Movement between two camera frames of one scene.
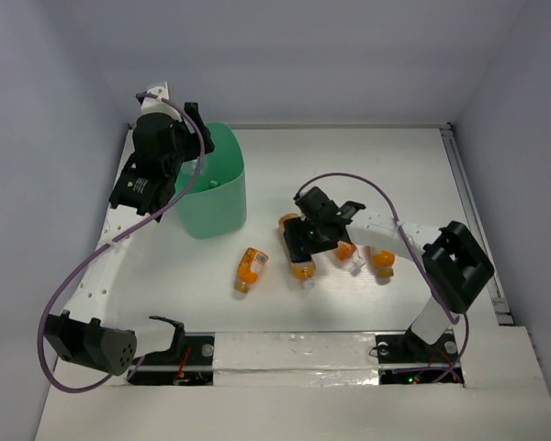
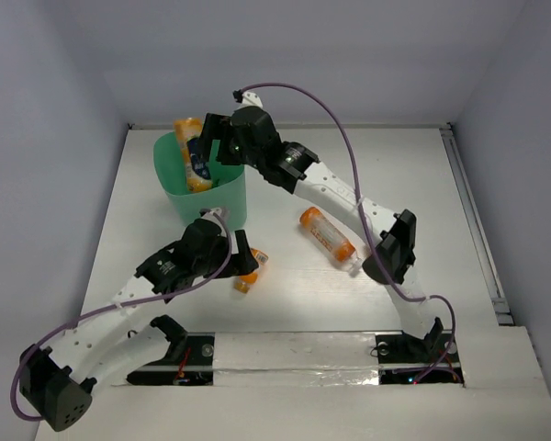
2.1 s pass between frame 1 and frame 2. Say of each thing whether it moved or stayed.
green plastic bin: stayed
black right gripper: moved
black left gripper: moved
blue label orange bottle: moved
